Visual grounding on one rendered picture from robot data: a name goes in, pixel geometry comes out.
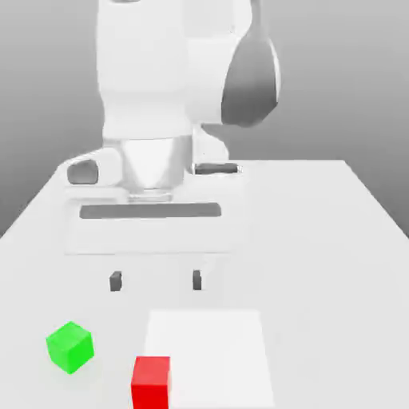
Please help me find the small green cube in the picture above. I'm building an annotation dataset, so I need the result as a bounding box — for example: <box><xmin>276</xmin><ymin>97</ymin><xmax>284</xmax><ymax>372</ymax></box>
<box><xmin>45</xmin><ymin>320</ymin><xmax>96</xmax><ymax>375</ymax></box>

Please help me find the small red cube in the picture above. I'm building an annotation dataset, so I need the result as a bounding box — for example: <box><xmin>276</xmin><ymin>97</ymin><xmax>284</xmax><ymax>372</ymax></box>
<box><xmin>130</xmin><ymin>355</ymin><xmax>172</xmax><ymax>409</ymax></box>

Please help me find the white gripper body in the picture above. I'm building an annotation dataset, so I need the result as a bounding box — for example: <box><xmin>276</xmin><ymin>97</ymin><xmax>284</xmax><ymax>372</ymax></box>
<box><xmin>63</xmin><ymin>187</ymin><xmax>235</xmax><ymax>256</ymax></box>

